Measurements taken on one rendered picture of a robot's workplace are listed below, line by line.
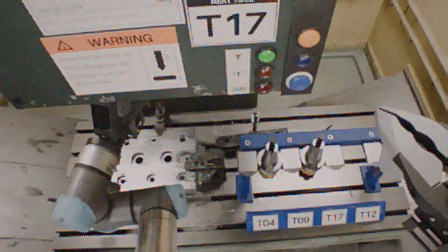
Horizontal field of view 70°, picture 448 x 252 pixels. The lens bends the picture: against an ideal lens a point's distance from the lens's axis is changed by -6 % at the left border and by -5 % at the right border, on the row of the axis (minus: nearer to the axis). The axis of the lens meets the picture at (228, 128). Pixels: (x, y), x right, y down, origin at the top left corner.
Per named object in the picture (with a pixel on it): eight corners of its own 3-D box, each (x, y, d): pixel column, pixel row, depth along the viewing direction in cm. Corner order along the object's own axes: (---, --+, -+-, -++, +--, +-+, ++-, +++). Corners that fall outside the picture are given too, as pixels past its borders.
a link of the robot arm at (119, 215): (142, 230, 73) (127, 219, 63) (93, 237, 72) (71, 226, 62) (140, 196, 76) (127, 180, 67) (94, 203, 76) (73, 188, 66)
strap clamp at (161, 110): (169, 147, 123) (161, 126, 110) (160, 148, 123) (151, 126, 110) (170, 117, 130) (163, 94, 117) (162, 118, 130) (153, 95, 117)
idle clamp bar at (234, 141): (288, 146, 121) (290, 138, 116) (217, 157, 120) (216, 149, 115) (284, 134, 124) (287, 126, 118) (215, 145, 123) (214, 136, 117)
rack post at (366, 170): (381, 191, 111) (420, 151, 86) (366, 192, 111) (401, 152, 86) (373, 165, 116) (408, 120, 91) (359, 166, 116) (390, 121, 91)
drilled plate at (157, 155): (197, 193, 109) (196, 187, 105) (111, 197, 109) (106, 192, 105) (197, 133, 121) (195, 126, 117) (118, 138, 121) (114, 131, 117)
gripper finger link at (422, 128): (364, 132, 38) (425, 194, 33) (382, 102, 33) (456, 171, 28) (382, 119, 38) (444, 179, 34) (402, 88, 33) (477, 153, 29)
